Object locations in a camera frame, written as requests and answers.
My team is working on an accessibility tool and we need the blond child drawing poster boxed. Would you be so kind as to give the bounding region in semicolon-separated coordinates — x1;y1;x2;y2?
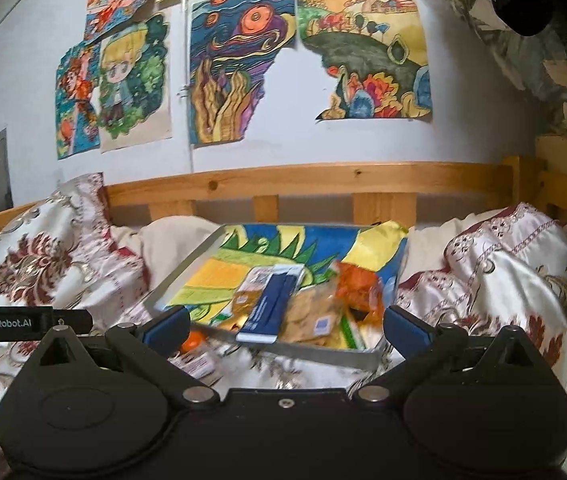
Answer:
98;10;172;153

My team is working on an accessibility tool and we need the orange tangerine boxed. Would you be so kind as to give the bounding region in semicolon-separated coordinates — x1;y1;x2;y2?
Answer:
179;330;206;353

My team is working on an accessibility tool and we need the purple wavy drawing poster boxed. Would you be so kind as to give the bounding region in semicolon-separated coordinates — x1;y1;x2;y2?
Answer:
189;0;297;148

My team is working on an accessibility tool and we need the floral curtain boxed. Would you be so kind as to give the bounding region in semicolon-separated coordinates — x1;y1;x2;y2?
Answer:
425;0;567;162

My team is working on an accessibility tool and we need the orange red snack bag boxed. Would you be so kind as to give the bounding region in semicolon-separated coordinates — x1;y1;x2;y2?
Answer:
335;261;384;325

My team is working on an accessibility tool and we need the landscape flowers drawing poster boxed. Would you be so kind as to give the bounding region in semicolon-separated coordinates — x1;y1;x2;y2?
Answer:
297;0;432;122

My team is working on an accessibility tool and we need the grey tray with colourful drawing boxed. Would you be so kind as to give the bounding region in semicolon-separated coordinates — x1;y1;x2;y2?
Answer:
144;221;407;370

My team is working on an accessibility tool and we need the cream pillow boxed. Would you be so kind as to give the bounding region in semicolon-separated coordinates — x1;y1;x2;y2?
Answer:
111;216;219;290

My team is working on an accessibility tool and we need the clear pastry bar package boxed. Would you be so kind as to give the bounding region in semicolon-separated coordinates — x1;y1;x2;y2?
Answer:
169;350;220;384

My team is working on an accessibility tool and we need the wooden bed headboard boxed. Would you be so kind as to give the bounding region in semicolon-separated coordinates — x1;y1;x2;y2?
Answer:
0;154;567;256

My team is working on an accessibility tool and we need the green stick packet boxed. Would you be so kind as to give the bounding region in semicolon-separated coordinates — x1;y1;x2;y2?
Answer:
340;309;367;351

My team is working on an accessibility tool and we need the floral satin bedspread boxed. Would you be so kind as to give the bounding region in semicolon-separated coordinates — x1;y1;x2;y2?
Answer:
0;172;567;480

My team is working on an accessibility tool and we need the clear bag of biscuits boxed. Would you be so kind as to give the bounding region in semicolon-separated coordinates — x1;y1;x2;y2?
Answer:
278;278;347;350

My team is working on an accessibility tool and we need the girl drawing blue poster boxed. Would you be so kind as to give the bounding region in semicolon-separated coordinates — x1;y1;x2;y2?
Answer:
56;42;100;159

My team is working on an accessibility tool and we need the navy blue box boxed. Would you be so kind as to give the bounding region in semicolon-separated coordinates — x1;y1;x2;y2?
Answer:
236;264;304;344

